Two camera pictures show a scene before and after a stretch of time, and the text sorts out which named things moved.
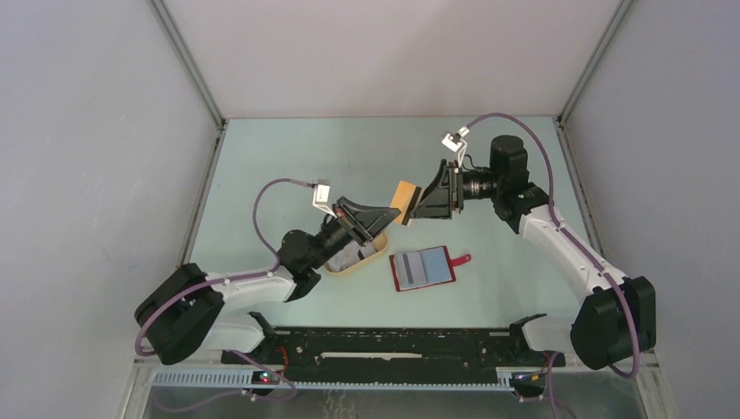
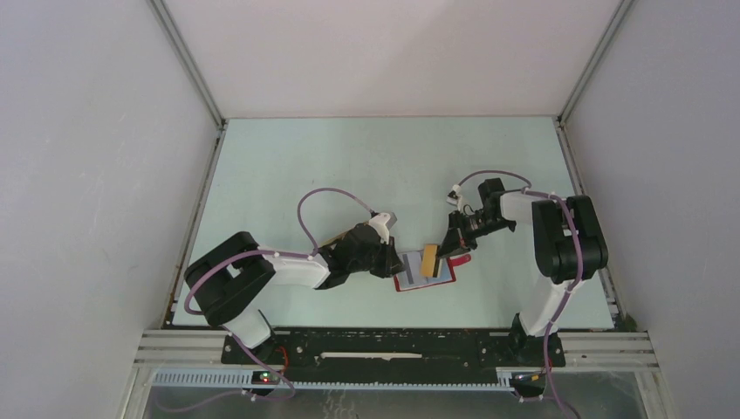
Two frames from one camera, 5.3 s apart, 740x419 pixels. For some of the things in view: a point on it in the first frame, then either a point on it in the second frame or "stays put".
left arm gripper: x=362 y=223 -> x=391 y=264
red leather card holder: x=424 y=268 stays put
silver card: x=410 y=269 stays put
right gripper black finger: x=444 y=195 -> x=454 y=243
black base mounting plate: x=396 y=348 stays put
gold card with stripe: x=404 y=199 -> x=428 y=260
